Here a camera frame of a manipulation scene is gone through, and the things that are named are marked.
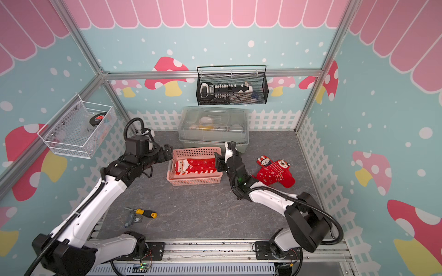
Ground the red snowflake santa sock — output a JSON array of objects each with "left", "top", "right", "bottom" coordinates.
[{"left": 175, "top": 158, "right": 218, "bottom": 175}]

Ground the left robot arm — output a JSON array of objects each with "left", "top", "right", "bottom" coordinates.
[{"left": 25, "top": 117, "right": 173, "bottom": 276}]

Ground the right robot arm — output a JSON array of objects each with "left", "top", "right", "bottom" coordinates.
[{"left": 215, "top": 141, "right": 344, "bottom": 259}]

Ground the red snowman sock pair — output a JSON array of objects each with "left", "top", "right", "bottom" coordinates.
[{"left": 254, "top": 155, "right": 296, "bottom": 188}]

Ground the pink perforated plastic basket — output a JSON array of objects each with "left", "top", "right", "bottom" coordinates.
[{"left": 166, "top": 147, "right": 223, "bottom": 186}]

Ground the clear lidded storage box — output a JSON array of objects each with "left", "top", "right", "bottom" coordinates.
[{"left": 178, "top": 106, "right": 249, "bottom": 153}]

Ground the black red tape measure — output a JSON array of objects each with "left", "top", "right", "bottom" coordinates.
[{"left": 89, "top": 112, "right": 107, "bottom": 127}]

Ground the yellow handled screwdriver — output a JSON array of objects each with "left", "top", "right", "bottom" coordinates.
[{"left": 124, "top": 207, "right": 158, "bottom": 219}]

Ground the black wire wall basket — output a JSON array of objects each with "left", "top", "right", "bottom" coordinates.
[{"left": 196, "top": 65, "right": 269, "bottom": 105}]

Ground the white wire wall basket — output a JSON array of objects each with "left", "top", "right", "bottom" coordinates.
[{"left": 38, "top": 94, "right": 117, "bottom": 159}]

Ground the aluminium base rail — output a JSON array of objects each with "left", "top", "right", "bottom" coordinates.
[{"left": 67, "top": 239, "right": 353, "bottom": 266}]

